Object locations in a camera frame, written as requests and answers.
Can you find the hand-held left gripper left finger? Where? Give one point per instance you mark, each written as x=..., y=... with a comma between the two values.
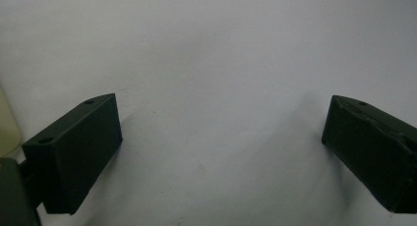
x=72, y=157

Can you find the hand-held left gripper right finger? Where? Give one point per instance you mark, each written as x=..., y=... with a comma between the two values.
x=373, y=150

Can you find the cream perforated plastic basket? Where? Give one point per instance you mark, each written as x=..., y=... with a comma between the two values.
x=8, y=127

